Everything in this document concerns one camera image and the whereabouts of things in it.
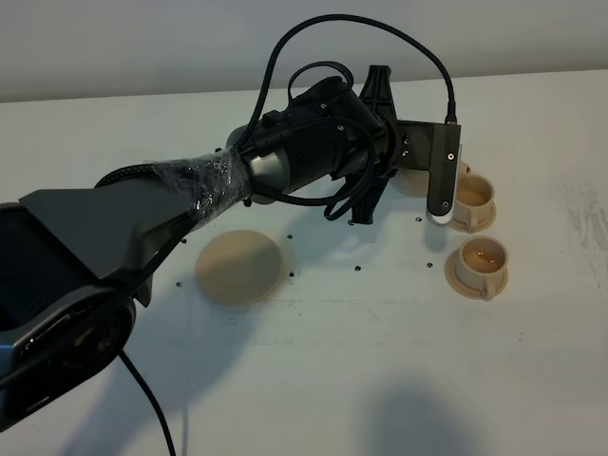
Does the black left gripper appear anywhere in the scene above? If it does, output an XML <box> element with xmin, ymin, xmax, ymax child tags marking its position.
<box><xmin>283</xmin><ymin>66</ymin><xmax>397</xmax><ymax>224</ymax></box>

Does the beige teapot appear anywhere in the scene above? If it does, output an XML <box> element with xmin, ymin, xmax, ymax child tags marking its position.
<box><xmin>391</xmin><ymin>159</ymin><xmax>474</xmax><ymax>199</ymax></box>

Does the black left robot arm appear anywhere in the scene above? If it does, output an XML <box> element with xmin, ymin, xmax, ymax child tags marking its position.
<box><xmin>1</xmin><ymin>70</ymin><xmax>389</xmax><ymax>428</ymax></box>

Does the beige teapot saucer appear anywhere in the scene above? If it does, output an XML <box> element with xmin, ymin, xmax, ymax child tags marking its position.
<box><xmin>194</xmin><ymin>230</ymin><xmax>283</xmax><ymax>306</ymax></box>

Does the far beige teacup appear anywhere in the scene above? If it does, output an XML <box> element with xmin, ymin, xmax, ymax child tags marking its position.
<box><xmin>453</xmin><ymin>173</ymin><xmax>495</xmax><ymax>212</ymax></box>

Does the beige teacup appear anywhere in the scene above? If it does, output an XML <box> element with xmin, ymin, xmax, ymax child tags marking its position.
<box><xmin>454</xmin><ymin>236</ymin><xmax>508</xmax><ymax>301</ymax></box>
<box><xmin>453</xmin><ymin>173</ymin><xmax>495</xmax><ymax>212</ymax></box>

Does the far beige cup saucer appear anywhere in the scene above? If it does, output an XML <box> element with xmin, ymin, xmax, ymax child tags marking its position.
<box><xmin>448</xmin><ymin>200</ymin><xmax>496</xmax><ymax>233</ymax></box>

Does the beige cup saucer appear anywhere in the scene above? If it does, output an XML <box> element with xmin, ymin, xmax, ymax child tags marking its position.
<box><xmin>444</xmin><ymin>251</ymin><xmax>508</xmax><ymax>301</ymax></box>
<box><xmin>448</xmin><ymin>200</ymin><xmax>496</xmax><ymax>233</ymax></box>

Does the near beige cup saucer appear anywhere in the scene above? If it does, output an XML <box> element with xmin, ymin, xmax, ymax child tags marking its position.
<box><xmin>444</xmin><ymin>251</ymin><xmax>508</xmax><ymax>301</ymax></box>

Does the near beige teacup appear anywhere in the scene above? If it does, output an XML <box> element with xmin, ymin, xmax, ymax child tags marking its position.
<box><xmin>454</xmin><ymin>236</ymin><xmax>508</xmax><ymax>301</ymax></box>

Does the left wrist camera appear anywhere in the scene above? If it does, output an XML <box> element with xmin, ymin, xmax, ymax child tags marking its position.
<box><xmin>394</xmin><ymin>121</ymin><xmax>461</xmax><ymax>225</ymax></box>

